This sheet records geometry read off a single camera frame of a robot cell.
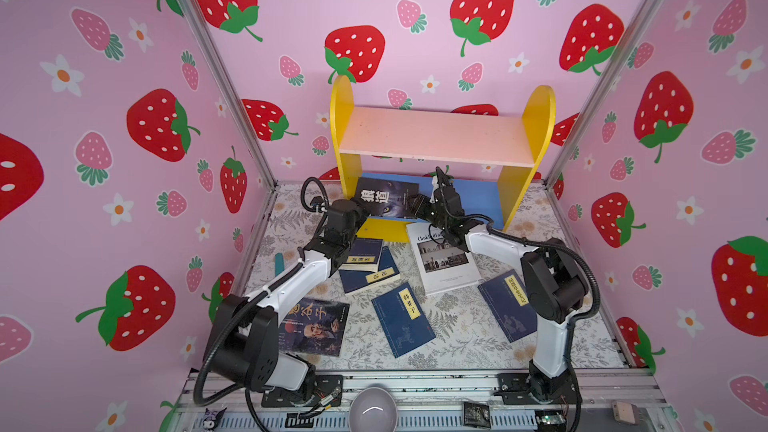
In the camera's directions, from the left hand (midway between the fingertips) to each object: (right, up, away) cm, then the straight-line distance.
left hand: (360, 205), depth 86 cm
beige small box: (+65, -49, -17) cm, 83 cm away
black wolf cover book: (+7, +2, +9) cm, 12 cm away
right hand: (+15, +2, +7) cm, 16 cm away
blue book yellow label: (+13, -33, -1) cm, 36 cm away
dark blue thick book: (0, -17, +10) cm, 19 cm away
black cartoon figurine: (-32, -50, -19) cm, 62 cm away
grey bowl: (+5, -49, -16) cm, 52 cm away
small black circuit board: (+29, -50, -17) cm, 60 cm away
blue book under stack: (-2, -24, +7) cm, 25 cm away
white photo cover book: (+25, -19, +7) cm, 32 cm away
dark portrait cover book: (-13, -35, -2) cm, 37 cm away
